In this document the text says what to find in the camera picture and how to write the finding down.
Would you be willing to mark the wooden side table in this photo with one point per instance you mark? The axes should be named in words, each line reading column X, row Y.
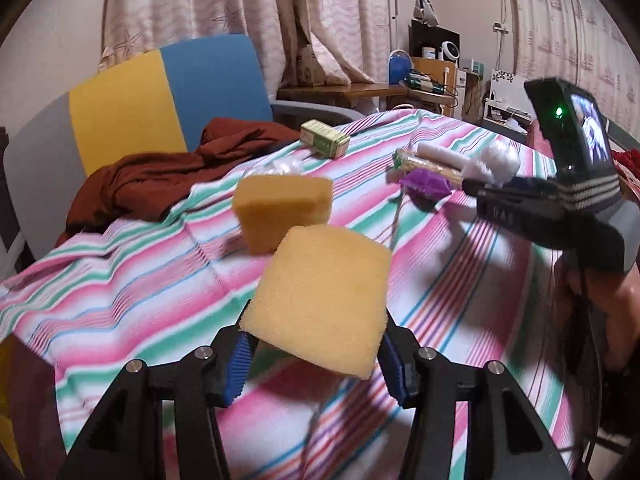
column 350, row 91

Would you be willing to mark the person's right hand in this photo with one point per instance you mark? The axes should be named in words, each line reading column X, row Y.
column 620, row 310

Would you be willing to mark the maroon cloth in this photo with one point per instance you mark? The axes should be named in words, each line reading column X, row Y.
column 175, row 175

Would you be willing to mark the pale green cardboard box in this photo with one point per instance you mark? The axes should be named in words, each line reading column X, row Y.
column 325, row 139

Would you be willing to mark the clear plastic wrap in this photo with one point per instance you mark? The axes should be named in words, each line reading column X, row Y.
column 285, row 166

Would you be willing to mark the yellow sponge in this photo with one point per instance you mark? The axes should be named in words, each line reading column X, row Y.
column 320, row 300
column 280, row 205

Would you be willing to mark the white floral box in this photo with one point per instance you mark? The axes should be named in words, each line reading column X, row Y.
column 502, row 76

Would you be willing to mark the black cabinet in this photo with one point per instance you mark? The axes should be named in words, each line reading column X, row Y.
column 425, row 35

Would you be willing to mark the clothes iron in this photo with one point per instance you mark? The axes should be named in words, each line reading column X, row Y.
column 426, row 10

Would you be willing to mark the spaghetti packet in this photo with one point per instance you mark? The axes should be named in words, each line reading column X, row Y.
column 425, row 162

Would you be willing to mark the grey yellow blue chair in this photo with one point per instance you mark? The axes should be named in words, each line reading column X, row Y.
column 125, row 105

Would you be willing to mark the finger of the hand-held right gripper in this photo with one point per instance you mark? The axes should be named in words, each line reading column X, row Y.
column 510, row 186
column 520, row 215

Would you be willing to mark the striped tablecloth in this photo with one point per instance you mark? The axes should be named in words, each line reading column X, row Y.
column 150, row 285

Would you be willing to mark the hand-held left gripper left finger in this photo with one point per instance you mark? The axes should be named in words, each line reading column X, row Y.
column 235, row 370

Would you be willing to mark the white fluffy cotton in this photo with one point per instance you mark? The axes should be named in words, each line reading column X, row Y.
column 497, row 162

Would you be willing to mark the white round fan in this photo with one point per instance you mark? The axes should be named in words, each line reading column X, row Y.
column 448, row 51

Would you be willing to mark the printed cardboard box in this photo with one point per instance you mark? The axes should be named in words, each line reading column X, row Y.
column 310, row 65

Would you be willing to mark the purple crinkled toy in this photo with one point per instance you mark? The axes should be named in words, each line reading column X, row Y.
column 425, row 185

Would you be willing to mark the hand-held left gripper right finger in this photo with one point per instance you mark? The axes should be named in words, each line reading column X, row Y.
column 395, row 365

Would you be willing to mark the white cylinder roll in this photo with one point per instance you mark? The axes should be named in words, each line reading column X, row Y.
column 442, row 154

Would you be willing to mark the pink patterned curtain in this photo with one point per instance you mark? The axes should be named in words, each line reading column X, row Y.
column 575, row 20
column 225, row 0

